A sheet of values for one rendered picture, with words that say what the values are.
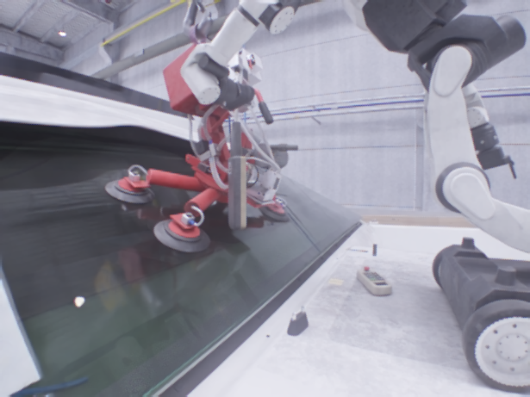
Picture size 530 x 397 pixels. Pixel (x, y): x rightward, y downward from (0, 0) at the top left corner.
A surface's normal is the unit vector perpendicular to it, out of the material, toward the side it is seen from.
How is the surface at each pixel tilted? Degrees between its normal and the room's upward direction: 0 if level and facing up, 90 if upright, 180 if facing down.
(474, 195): 90
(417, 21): 133
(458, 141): 90
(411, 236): 90
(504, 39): 110
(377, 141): 90
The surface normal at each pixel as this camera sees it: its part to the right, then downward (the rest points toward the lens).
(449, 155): -0.44, 0.07
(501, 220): -0.14, 0.37
